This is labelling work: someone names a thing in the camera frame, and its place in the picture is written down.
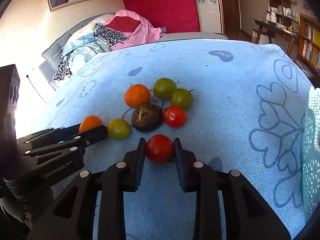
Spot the small orange fruit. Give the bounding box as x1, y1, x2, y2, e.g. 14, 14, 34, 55
78, 115, 103, 133

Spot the yellow-green tomato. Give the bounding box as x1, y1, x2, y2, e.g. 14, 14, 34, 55
107, 119, 131, 140

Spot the dark brown passion fruit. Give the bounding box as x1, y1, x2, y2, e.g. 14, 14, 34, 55
131, 104, 163, 133

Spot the orange tangerine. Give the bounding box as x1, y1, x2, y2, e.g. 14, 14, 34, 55
124, 84, 151, 108

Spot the red tomato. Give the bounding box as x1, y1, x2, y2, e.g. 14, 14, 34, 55
164, 105, 187, 128
145, 134, 175, 164

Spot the green tomato back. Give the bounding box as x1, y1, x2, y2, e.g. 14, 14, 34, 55
153, 77, 177, 100

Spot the green tomato with stem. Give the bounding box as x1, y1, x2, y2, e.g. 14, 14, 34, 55
170, 88, 194, 110

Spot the grey bed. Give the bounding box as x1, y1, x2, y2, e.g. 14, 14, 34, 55
40, 10, 227, 89

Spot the white lattice fruit basket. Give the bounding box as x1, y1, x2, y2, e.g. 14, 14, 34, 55
302, 86, 320, 221

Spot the black white patterned cloth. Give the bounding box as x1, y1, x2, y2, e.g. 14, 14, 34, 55
93, 23, 127, 47

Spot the light blue patterned towel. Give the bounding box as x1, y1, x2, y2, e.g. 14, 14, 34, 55
42, 40, 311, 237

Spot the pink blanket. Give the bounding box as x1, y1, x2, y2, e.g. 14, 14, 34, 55
104, 10, 164, 50

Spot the wooden desk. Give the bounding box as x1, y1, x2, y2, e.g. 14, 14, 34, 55
254, 19, 299, 56

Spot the dark wooden door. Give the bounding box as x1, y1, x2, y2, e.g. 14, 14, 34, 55
221, 0, 240, 40

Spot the wooden bookshelf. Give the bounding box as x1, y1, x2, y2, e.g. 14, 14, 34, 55
298, 12, 319, 77

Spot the small wooden shelf unit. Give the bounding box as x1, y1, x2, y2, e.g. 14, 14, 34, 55
265, 0, 299, 28

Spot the red mattress against wall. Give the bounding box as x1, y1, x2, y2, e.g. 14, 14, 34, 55
123, 0, 200, 33

